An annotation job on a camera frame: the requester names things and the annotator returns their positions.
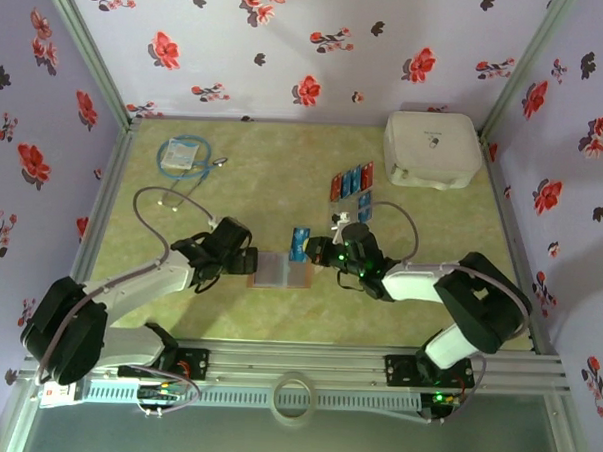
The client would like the white label box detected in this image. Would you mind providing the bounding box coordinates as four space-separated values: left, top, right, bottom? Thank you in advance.
38 379 89 411

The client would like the grey left arm cable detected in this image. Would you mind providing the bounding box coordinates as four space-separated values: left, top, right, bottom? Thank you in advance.
33 181 220 392

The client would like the blue stethoscope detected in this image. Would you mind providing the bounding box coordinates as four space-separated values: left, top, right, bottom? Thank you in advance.
154 132 231 215

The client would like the aluminium side rail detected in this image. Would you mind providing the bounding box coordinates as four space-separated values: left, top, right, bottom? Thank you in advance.
66 117 143 330
469 135 572 356

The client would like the clear tape ring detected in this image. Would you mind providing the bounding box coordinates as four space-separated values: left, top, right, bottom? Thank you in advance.
268 370 320 429

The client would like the tan leather card holder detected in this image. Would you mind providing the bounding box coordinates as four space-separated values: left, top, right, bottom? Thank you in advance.
246 250 314 292

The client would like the small circuit board with wires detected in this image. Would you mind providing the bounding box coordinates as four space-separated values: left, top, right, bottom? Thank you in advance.
135 376 201 422
420 388 468 427

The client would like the white zip case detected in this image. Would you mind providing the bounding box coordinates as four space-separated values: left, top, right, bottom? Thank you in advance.
381 110 487 193

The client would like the aluminium corner post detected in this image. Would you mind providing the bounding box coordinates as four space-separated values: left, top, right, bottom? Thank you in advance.
476 0 578 147
30 0 148 130

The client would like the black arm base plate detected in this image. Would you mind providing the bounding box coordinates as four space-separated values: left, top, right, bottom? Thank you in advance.
119 344 211 382
383 353 477 393

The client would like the wide aluminium extrusion rail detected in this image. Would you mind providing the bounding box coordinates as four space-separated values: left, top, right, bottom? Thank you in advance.
18 329 575 400

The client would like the clear acrylic card rack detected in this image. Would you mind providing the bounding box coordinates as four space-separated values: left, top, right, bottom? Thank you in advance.
324 159 378 226

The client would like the grey slotted cable duct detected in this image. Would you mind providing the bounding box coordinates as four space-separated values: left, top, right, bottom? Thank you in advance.
81 376 423 418

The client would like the white blue sealed packet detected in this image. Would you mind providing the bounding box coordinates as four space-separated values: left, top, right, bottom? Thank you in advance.
161 138 201 171

